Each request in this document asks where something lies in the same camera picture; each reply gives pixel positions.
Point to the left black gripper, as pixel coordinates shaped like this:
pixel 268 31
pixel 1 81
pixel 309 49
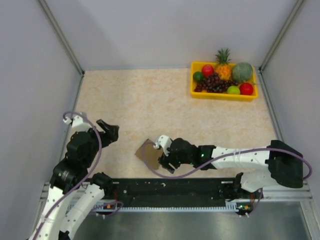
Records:
pixel 110 135

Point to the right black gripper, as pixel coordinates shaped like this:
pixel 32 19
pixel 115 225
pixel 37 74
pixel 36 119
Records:
pixel 165 160

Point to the brown cardboard box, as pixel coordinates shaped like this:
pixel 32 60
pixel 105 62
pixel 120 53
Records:
pixel 147 153

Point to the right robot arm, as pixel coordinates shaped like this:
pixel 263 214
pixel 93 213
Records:
pixel 271 165

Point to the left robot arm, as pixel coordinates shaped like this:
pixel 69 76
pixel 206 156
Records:
pixel 58 221

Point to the purple grape bunch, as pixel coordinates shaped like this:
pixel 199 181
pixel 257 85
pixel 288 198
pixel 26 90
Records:
pixel 213 84

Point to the dark green lime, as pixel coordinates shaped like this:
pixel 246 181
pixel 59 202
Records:
pixel 198 76

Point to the light green lime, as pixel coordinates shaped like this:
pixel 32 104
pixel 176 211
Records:
pixel 233 90

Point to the yellow plastic tray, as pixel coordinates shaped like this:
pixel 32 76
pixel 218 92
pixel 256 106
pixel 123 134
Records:
pixel 197 66

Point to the red apple back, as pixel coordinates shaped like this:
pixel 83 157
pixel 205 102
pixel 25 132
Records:
pixel 207 70

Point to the red apple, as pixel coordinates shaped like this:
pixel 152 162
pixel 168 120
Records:
pixel 207 70
pixel 246 89

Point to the red apple front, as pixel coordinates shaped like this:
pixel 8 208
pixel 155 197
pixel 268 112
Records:
pixel 246 89

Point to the pineapple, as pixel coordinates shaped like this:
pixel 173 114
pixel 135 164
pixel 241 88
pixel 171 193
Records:
pixel 223 68

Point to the green melon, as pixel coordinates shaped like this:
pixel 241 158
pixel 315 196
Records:
pixel 242 72

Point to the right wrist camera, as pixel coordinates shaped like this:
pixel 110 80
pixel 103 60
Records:
pixel 163 142

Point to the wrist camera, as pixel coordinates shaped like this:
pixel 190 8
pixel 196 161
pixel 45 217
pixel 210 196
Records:
pixel 163 142
pixel 77 123

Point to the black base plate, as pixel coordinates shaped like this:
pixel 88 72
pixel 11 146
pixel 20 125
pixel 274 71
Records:
pixel 170 193

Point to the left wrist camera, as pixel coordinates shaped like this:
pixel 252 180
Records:
pixel 77 123

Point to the white cable duct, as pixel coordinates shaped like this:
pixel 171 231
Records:
pixel 229 207

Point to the aluminium frame rail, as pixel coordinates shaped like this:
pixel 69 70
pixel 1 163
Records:
pixel 273 194

